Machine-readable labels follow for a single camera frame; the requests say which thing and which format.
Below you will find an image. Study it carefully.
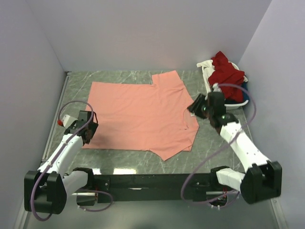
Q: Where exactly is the red t-shirt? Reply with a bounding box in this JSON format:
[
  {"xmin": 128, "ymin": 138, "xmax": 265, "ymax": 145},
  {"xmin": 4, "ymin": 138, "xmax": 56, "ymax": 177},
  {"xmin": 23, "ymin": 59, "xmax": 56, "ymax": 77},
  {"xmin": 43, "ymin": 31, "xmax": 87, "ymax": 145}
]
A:
[{"xmin": 208, "ymin": 51, "xmax": 244, "ymax": 103}]

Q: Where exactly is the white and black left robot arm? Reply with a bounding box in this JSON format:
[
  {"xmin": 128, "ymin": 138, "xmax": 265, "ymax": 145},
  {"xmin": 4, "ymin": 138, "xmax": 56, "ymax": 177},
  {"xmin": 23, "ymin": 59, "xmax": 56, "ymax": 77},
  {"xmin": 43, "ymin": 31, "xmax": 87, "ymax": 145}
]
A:
[{"xmin": 24, "ymin": 111, "xmax": 98, "ymax": 214}]

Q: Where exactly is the white t-shirt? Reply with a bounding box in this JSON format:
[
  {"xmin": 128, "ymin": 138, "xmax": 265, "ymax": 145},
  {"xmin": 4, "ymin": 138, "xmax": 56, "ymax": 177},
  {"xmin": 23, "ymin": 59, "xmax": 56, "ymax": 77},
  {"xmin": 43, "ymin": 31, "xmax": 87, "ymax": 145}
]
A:
[{"xmin": 196, "ymin": 60, "xmax": 214, "ymax": 93}]

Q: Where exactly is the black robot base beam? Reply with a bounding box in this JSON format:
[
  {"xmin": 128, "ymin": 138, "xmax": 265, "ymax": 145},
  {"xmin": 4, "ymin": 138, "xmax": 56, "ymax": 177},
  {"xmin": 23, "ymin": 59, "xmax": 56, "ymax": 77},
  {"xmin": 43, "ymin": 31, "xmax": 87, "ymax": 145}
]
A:
[{"xmin": 66, "ymin": 173, "xmax": 239, "ymax": 206}]

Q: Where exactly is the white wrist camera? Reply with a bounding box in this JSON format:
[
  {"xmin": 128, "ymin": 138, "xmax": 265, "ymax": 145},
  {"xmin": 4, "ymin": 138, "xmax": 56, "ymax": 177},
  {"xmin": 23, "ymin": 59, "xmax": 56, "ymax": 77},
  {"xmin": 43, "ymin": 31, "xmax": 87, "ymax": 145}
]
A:
[
  {"xmin": 212, "ymin": 83, "xmax": 222, "ymax": 93},
  {"xmin": 57, "ymin": 114, "xmax": 77, "ymax": 128}
]

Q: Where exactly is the white laundry basket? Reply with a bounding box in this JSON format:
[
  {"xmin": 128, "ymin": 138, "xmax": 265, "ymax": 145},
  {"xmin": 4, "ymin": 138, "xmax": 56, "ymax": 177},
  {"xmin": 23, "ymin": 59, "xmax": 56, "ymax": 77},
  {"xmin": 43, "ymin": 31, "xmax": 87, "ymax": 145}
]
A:
[{"xmin": 202, "ymin": 62, "xmax": 250, "ymax": 111}]

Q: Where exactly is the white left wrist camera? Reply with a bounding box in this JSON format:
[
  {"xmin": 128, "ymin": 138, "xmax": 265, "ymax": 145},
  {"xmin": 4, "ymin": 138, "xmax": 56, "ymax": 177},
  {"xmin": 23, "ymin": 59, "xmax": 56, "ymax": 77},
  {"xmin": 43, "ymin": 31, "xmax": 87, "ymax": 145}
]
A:
[{"xmin": 57, "ymin": 114, "xmax": 77, "ymax": 128}]

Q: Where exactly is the salmon pink t-shirt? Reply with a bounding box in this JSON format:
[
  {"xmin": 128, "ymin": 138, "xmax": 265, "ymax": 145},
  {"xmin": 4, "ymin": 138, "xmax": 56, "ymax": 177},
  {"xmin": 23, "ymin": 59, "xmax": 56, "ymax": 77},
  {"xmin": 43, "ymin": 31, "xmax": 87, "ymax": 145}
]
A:
[{"xmin": 85, "ymin": 71, "xmax": 199, "ymax": 160}]

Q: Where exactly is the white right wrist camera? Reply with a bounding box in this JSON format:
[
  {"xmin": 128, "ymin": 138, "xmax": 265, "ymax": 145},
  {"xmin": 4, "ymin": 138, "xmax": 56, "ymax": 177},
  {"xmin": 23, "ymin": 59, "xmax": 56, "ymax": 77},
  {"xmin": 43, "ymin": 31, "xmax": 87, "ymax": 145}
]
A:
[{"xmin": 212, "ymin": 83, "xmax": 222, "ymax": 93}]

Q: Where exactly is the blue t-shirt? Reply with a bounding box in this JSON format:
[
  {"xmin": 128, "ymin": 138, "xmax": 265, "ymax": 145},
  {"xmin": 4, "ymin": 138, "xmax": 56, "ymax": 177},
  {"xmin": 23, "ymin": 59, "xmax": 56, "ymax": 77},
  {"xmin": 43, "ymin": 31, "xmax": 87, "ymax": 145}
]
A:
[{"xmin": 224, "ymin": 75, "xmax": 251, "ymax": 105}]

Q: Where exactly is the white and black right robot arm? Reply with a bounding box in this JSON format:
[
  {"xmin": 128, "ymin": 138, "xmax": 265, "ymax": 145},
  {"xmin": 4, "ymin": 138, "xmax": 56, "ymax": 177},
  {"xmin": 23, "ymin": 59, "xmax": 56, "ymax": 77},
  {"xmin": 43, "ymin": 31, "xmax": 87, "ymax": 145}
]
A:
[{"xmin": 187, "ymin": 92, "xmax": 282, "ymax": 204}]

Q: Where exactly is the aluminium rail frame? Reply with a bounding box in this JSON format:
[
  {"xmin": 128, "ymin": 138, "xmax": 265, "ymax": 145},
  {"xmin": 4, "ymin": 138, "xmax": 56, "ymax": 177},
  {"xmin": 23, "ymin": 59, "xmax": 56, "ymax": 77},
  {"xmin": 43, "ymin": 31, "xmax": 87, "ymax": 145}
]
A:
[{"xmin": 14, "ymin": 71, "xmax": 290, "ymax": 229}]

